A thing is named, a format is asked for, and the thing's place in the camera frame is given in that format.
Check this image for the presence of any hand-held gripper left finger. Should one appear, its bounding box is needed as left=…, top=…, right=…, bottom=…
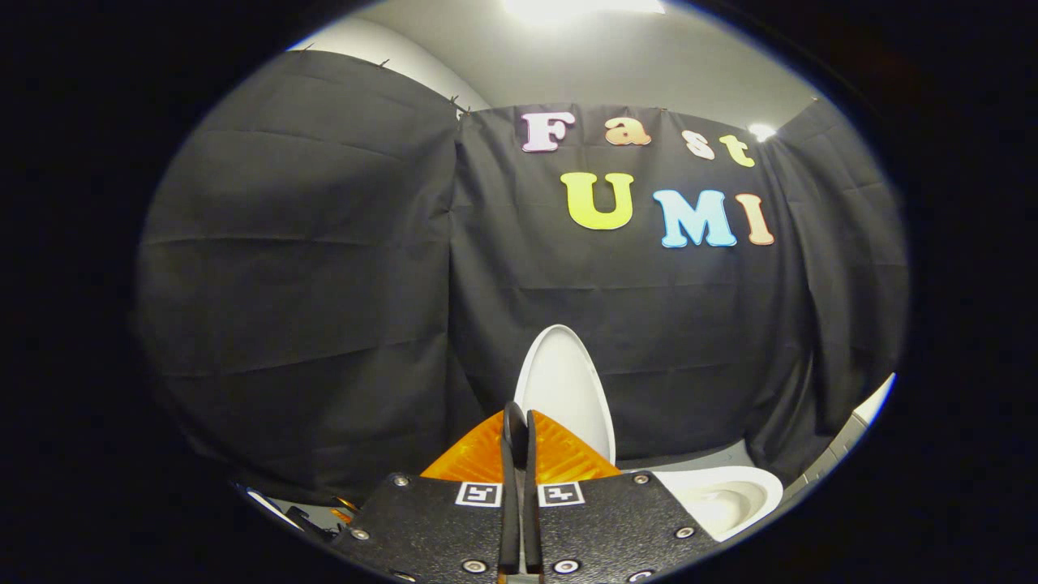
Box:
left=331, top=401, right=521, bottom=583

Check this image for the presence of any white toilet lid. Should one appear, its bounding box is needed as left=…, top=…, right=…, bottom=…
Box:
left=514, top=324, right=618, bottom=468

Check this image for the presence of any large ceiling light panel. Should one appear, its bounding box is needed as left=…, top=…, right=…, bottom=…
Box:
left=501, top=0, right=667, bottom=27

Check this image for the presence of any white board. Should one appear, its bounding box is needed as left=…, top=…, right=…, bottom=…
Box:
left=851, top=372, right=898, bottom=427

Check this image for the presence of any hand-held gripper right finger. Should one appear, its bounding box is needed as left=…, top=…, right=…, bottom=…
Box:
left=519, top=408, right=720, bottom=583

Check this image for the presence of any black backdrop cloth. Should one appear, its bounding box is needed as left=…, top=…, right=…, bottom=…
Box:
left=136, top=49, right=911, bottom=505

